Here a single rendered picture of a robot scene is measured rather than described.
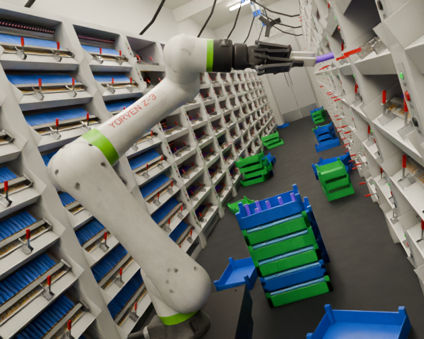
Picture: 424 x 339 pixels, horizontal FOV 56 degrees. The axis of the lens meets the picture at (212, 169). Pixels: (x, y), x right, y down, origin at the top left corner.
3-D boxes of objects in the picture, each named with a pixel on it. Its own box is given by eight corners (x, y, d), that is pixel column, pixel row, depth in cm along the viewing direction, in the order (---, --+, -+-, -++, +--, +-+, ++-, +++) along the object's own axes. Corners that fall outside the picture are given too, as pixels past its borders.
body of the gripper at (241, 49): (234, 55, 109) (268, 56, 109) (233, 35, 114) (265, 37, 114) (231, 77, 115) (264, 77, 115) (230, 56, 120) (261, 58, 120)
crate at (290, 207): (241, 231, 181) (235, 214, 180) (243, 217, 201) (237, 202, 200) (305, 210, 176) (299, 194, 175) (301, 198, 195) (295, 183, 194)
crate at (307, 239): (253, 262, 183) (247, 246, 182) (254, 245, 203) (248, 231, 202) (316, 243, 178) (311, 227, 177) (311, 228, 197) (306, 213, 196)
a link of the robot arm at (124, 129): (115, 144, 107) (89, 120, 110) (122, 165, 117) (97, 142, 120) (208, 72, 120) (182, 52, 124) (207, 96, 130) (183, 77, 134)
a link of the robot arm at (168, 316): (172, 333, 109) (146, 271, 107) (155, 318, 123) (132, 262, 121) (211, 309, 115) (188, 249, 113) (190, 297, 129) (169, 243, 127)
